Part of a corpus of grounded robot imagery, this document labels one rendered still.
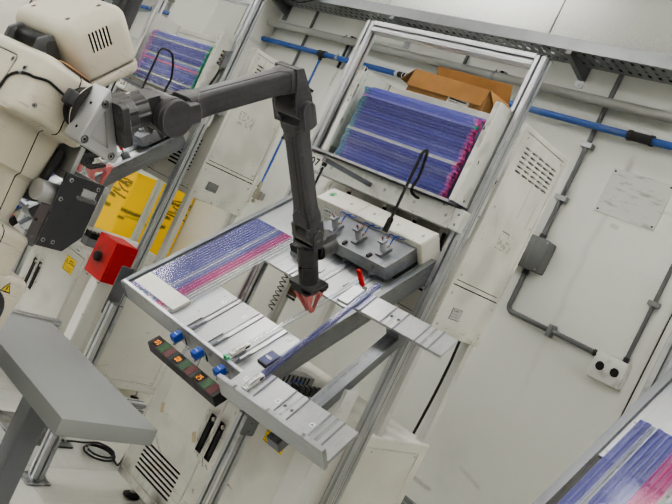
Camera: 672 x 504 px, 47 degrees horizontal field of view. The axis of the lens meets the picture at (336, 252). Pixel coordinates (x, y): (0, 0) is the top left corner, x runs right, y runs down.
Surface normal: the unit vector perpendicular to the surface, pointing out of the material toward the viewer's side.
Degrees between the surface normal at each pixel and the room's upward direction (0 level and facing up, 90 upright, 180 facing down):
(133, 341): 90
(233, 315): 43
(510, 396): 90
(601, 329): 90
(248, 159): 90
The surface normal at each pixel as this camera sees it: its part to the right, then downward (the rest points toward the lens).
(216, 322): -0.11, -0.84
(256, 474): -0.62, -0.26
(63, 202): 0.74, 0.38
